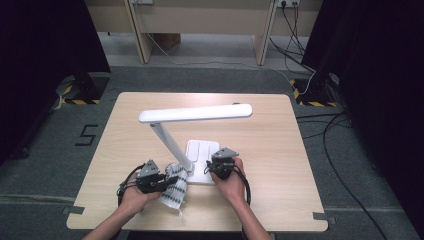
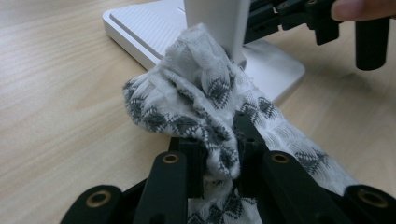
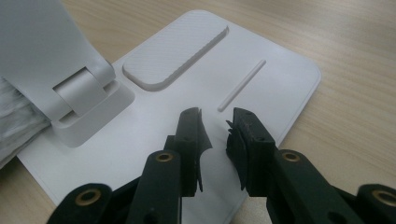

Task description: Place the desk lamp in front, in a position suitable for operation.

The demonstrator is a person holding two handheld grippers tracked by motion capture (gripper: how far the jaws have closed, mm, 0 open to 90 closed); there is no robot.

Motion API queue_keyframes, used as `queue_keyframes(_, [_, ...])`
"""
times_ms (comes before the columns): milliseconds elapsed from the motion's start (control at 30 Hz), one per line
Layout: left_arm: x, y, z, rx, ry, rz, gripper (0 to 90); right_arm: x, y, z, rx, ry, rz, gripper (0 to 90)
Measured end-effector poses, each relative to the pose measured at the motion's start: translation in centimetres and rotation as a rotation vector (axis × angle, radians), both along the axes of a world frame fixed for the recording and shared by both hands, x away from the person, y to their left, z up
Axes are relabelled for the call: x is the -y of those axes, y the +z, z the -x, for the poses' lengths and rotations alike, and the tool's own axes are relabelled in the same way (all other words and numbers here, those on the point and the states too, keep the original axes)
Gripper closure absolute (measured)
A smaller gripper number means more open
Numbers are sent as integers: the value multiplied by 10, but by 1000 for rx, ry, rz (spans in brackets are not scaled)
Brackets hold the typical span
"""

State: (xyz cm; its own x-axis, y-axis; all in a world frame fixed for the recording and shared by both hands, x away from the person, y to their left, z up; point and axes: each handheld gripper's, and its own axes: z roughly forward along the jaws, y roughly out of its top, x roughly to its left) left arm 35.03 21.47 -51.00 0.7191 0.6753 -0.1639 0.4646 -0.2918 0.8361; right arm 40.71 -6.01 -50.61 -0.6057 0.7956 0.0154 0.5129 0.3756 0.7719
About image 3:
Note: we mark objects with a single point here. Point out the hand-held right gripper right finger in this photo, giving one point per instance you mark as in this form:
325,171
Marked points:
252,149

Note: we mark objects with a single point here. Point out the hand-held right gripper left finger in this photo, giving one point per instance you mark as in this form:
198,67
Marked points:
190,140

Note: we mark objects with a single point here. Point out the white desk lamp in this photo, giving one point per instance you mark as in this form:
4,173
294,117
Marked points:
186,77

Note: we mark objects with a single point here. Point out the white cloth with dark stripes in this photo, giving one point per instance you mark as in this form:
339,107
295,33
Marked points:
15,124

